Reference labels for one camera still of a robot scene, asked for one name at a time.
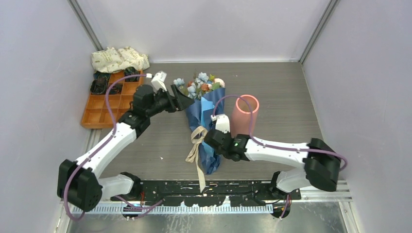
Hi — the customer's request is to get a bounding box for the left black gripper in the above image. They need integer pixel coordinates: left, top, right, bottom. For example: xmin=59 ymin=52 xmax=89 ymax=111
xmin=146 ymin=85 xmax=194 ymax=117

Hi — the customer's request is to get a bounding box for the aluminium rail frame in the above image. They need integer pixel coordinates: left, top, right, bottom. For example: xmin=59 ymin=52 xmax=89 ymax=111
xmin=61 ymin=128 xmax=353 ymax=233

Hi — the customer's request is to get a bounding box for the dark rolled sock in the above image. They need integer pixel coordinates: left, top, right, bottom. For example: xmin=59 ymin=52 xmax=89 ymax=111
xmin=90 ymin=78 xmax=107 ymax=95
xmin=109 ymin=84 xmax=123 ymax=95
xmin=124 ymin=67 xmax=140 ymax=79

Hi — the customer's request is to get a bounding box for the beige ribbon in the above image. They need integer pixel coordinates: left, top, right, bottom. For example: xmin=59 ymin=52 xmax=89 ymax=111
xmin=185 ymin=126 xmax=207 ymax=193

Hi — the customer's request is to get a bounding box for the dark rolled sock top right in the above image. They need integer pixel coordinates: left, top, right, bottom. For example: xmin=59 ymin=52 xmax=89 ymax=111
xmin=124 ymin=67 xmax=140 ymax=79

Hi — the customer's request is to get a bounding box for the orange compartment tray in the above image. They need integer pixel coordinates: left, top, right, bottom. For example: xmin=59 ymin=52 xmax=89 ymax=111
xmin=81 ymin=70 xmax=144 ymax=129

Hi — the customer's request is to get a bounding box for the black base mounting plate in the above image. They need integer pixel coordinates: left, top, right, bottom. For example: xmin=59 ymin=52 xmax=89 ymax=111
xmin=127 ymin=180 xmax=286 ymax=207

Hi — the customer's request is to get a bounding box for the cream patterned cloth bag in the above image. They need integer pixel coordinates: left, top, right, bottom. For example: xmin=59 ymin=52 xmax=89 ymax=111
xmin=91 ymin=47 xmax=150 ymax=73

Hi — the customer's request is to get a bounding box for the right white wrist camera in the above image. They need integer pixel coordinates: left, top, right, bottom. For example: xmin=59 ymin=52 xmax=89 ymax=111
xmin=211 ymin=114 xmax=230 ymax=133

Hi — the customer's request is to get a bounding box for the flower bouquet blue paper wrap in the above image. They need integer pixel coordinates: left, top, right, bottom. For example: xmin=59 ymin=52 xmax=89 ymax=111
xmin=173 ymin=72 xmax=225 ymax=175

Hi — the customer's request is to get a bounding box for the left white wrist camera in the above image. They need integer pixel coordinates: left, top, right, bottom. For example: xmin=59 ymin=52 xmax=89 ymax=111
xmin=151 ymin=71 xmax=167 ymax=92

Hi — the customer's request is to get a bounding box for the pink cylindrical vase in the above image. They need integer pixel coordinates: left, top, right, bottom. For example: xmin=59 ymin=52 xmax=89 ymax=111
xmin=230 ymin=95 xmax=260 ymax=137

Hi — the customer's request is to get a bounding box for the dark rolled sock left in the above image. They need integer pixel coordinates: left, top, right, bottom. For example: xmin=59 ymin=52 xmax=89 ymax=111
xmin=90 ymin=78 xmax=107 ymax=95

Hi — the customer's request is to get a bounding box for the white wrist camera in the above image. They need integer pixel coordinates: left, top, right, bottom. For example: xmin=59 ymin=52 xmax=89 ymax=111
xmin=211 ymin=114 xmax=230 ymax=133
xmin=151 ymin=71 xmax=167 ymax=92

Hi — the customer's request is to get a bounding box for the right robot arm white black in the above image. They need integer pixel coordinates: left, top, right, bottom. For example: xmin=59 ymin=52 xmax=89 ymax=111
xmin=204 ymin=129 xmax=343 ymax=200

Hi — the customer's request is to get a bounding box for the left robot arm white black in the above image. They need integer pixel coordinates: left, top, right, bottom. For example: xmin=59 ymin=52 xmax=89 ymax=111
xmin=57 ymin=84 xmax=194 ymax=212

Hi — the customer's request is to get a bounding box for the dark rolled sock middle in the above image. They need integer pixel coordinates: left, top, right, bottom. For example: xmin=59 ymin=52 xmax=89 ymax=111
xmin=109 ymin=84 xmax=123 ymax=95

